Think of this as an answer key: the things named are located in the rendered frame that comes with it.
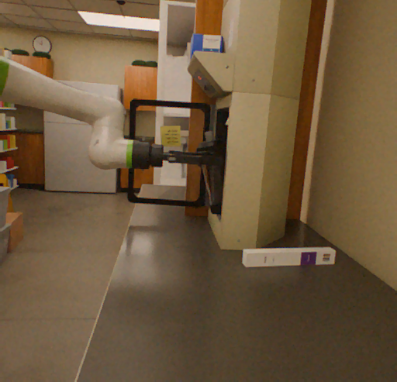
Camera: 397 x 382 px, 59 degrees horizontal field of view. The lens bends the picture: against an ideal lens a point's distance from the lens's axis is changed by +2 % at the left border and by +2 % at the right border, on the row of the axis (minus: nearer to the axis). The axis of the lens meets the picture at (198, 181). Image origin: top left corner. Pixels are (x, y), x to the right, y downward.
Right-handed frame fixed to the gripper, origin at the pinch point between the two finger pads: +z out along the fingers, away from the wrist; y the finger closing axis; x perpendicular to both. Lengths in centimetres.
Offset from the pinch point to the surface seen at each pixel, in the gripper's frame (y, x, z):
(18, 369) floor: 57, 121, -84
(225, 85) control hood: -13.8, -22.3, -0.1
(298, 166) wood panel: 23.1, 3.7, 38.9
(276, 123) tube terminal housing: -10.1, -12.9, 17.0
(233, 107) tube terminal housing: -13.9, -16.6, 2.8
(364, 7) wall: 2, -51, 45
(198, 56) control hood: -13.8, -29.2, -8.3
